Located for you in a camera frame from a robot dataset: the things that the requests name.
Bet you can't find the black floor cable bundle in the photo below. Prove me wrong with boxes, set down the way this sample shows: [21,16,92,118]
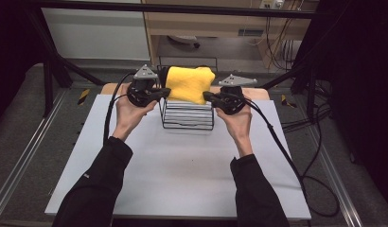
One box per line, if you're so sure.
[280,79,334,178]

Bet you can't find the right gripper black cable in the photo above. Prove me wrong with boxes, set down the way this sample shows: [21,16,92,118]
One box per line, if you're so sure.
[244,97,341,218]

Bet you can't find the white cabinet panel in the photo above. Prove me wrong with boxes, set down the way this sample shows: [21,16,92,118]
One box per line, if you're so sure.
[41,7,151,61]

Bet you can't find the black wire rack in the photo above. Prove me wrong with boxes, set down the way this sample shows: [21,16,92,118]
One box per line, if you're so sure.
[156,55,220,131]

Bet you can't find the black metal frame bar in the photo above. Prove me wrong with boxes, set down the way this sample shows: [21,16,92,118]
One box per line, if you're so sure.
[32,1,321,20]

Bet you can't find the black curtain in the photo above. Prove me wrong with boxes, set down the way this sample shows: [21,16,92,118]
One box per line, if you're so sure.
[0,0,46,119]
[314,0,388,209]

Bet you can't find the yellow cloth with black trim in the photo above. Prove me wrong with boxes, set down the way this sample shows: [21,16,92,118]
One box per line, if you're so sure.
[159,64,217,106]

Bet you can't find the person's left hand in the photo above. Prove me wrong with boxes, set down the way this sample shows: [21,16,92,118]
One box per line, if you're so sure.
[112,82,158,143]

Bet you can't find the person's right hand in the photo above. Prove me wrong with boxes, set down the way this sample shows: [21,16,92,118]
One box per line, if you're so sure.
[215,102,254,159]

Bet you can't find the hanging desk cables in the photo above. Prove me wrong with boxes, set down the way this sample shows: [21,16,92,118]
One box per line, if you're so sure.
[265,16,303,71]

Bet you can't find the aluminium floor rail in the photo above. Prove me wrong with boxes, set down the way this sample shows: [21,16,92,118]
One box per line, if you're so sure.
[308,125,364,227]
[0,89,69,218]

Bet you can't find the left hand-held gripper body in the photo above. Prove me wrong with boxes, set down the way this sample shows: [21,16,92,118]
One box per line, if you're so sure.
[127,64,159,108]

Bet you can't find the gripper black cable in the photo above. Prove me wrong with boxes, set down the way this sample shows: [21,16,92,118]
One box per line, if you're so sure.
[244,97,341,218]
[102,72,137,145]

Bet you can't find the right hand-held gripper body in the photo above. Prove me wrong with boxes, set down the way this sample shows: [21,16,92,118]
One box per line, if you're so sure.
[218,73,258,115]

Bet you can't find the white power strip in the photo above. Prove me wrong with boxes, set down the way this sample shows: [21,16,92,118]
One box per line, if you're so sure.
[259,0,285,10]

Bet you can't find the white table mat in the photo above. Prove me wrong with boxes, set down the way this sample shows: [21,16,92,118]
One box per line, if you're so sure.
[44,94,312,220]

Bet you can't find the black metal frame leg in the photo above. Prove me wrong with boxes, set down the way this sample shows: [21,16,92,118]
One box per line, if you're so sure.
[259,61,321,125]
[26,8,106,118]

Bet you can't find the white chair base with caster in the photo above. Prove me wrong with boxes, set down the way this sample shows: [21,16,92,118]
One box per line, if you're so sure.
[168,34,202,49]

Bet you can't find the yellow black hazard tape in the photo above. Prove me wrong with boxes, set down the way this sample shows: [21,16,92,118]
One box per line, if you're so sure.
[280,94,298,110]
[77,88,91,106]

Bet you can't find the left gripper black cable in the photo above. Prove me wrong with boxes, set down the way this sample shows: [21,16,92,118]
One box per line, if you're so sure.
[102,72,137,145]

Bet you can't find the wooden desk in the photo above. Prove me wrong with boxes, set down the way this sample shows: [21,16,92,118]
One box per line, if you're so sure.
[144,0,320,69]

